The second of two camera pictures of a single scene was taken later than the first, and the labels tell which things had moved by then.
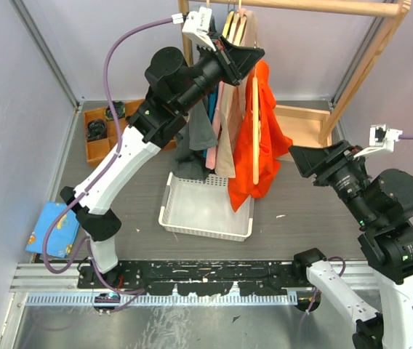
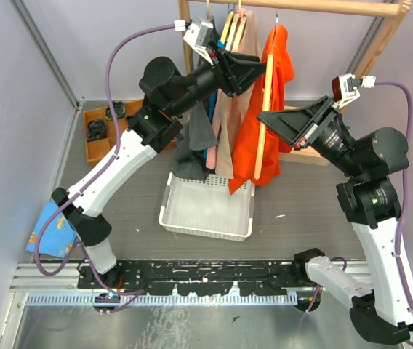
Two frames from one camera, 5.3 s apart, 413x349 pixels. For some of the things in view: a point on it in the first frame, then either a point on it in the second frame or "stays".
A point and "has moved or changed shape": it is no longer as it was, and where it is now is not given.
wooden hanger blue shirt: x=227 y=22 stays
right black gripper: x=329 y=158 -> x=299 y=126
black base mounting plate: x=266 y=278 stays
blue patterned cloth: x=62 y=235 stays
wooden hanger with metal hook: x=255 y=128 -> x=261 y=149
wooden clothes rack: x=304 y=126 stays
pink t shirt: x=219 y=105 stays
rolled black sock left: x=97 y=130 stays
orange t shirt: x=272 y=141 has moved or changed shape
